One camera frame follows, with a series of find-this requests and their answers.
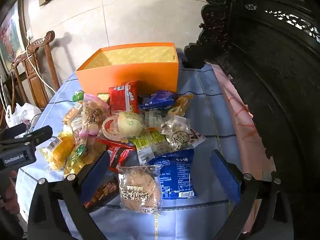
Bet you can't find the pink bread packet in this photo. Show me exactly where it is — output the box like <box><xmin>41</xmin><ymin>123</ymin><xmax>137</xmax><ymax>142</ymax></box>
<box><xmin>79</xmin><ymin>93</ymin><xmax>111</xmax><ymax>137</ymax></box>

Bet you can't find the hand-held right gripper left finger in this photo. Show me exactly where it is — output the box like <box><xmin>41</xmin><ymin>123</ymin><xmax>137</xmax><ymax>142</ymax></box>
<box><xmin>27</xmin><ymin>151</ymin><xmax>111</xmax><ymax>240</ymax></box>

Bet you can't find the white cable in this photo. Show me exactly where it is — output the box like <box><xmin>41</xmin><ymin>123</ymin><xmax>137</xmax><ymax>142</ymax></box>
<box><xmin>24</xmin><ymin>36</ymin><xmax>57</xmax><ymax>93</ymax></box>

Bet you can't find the clear barcode packet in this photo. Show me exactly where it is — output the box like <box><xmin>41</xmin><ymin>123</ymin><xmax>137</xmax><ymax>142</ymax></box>
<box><xmin>144</xmin><ymin>109</ymin><xmax>163</xmax><ymax>128</ymax></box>

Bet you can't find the small blue snack packet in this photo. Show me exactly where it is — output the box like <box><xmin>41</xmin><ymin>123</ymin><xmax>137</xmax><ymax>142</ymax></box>
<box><xmin>138</xmin><ymin>90</ymin><xmax>176</xmax><ymax>111</ymax></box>

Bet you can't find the person's left hand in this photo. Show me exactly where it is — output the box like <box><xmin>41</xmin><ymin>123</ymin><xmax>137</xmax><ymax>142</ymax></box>
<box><xmin>3</xmin><ymin>171</ymin><xmax>21</xmax><ymax>215</ymax></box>

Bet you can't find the yellow pastry clear packet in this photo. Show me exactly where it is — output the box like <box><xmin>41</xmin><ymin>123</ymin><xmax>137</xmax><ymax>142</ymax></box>
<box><xmin>167</xmin><ymin>94</ymin><xmax>194</xmax><ymax>118</ymax></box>

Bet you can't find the small green yellow packet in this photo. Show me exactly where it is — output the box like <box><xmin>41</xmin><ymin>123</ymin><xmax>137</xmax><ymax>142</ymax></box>
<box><xmin>97</xmin><ymin>93</ymin><xmax>111</xmax><ymax>105</ymax></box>

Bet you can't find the yellow cake clear packet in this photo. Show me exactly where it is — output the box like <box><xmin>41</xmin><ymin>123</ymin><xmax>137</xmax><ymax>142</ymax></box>
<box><xmin>38</xmin><ymin>132</ymin><xmax>76</xmax><ymax>172</ymax></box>

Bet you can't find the large blue snack packet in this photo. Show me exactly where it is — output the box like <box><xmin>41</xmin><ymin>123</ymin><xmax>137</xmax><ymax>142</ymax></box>
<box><xmin>149</xmin><ymin>149</ymin><xmax>198</xmax><ymax>200</ymax></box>

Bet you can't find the orange cardboard box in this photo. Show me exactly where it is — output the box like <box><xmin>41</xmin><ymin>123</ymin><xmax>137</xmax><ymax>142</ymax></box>
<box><xmin>75</xmin><ymin>42</ymin><xmax>179</xmax><ymax>98</ymax></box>

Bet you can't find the round brown pastry clear packet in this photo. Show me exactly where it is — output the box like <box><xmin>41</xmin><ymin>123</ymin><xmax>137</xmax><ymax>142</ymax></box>
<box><xmin>117</xmin><ymin>165</ymin><xmax>163</xmax><ymax>216</ymax></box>

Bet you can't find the brown red snack packet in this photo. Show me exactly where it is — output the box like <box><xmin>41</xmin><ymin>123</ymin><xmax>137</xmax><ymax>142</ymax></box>
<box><xmin>84</xmin><ymin>174</ymin><xmax>120</xmax><ymax>210</ymax></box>

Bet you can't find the blue tablecloth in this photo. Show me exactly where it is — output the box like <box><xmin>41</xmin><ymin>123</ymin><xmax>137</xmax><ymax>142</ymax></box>
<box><xmin>15</xmin><ymin>64</ymin><xmax>250</xmax><ymax>240</ymax></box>

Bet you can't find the white plastic bag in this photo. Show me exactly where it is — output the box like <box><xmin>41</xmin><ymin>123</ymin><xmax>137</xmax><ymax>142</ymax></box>
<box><xmin>6</xmin><ymin>102</ymin><xmax>42</xmax><ymax>131</ymax></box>

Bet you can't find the carved wooden chair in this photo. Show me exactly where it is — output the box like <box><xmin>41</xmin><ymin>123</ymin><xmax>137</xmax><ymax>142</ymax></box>
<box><xmin>11</xmin><ymin>30</ymin><xmax>61</xmax><ymax>108</ymax></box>

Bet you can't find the dark carved wooden furniture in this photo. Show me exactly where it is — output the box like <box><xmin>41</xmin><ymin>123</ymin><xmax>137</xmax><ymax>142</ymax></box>
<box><xmin>183</xmin><ymin>0</ymin><xmax>320</xmax><ymax>240</ymax></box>

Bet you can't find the red wall picture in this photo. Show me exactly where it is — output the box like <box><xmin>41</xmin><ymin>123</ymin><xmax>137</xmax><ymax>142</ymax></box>
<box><xmin>0</xmin><ymin>2</ymin><xmax>21</xmax><ymax>73</ymax></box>

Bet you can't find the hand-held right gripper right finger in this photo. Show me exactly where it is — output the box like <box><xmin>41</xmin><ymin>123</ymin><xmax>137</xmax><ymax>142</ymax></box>
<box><xmin>211</xmin><ymin>149</ymin><xmax>293</xmax><ymax>240</ymax></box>

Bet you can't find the pale round bun packet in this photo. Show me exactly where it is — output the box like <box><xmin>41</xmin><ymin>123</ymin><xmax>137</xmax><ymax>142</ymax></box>
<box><xmin>102</xmin><ymin>111</ymin><xmax>146</xmax><ymax>142</ymax></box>

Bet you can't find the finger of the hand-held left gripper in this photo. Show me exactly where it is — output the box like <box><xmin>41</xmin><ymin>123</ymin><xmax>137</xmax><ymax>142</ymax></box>
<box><xmin>21</xmin><ymin>126</ymin><xmax>53</xmax><ymax>144</ymax></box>
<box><xmin>0</xmin><ymin>123</ymin><xmax>27</xmax><ymax>140</ymax></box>

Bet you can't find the white bun packet with characters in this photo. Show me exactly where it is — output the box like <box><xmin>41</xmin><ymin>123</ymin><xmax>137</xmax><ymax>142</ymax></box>
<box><xmin>160</xmin><ymin>116</ymin><xmax>206</xmax><ymax>153</ymax></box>

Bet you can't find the pink cloth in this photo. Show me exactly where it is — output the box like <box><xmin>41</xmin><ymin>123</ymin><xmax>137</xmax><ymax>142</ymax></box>
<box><xmin>209</xmin><ymin>63</ymin><xmax>276</xmax><ymax>240</ymax></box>

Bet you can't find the orange biscuit packet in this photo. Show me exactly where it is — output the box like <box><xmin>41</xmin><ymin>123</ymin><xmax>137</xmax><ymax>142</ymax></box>
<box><xmin>62</xmin><ymin>101</ymin><xmax>83</xmax><ymax>126</ymax></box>

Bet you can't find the bright red snack packet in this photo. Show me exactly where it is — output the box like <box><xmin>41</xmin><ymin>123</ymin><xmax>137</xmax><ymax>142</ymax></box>
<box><xmin>108</xmin><ymin>81</ymin><xmax>140</xmax><ymax>113</ymax></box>

